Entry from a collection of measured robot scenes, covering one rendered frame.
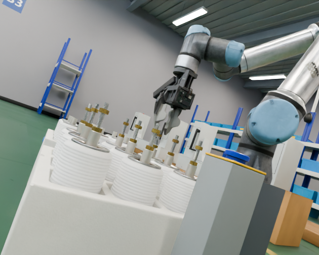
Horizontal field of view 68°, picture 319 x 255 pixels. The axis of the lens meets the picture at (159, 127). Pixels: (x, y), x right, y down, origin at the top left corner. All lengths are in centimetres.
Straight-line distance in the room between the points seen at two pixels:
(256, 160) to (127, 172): 47
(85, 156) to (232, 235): 27
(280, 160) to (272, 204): 171
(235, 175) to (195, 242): 12
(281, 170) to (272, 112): 191
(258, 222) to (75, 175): 58
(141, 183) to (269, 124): 38
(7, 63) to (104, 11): 288
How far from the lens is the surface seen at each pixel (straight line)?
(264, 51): 92
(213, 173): 38
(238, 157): 39
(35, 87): 688
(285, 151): 257
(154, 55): 792
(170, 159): 66
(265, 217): 85
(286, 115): 70
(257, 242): 87
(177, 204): 53
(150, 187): 48
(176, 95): 72
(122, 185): 48
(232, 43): 79
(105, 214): 44
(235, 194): 37
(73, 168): 44
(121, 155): 58
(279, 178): 259
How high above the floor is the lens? 30
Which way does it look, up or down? 4 degrees up
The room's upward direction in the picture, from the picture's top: 20 degrees clockwise
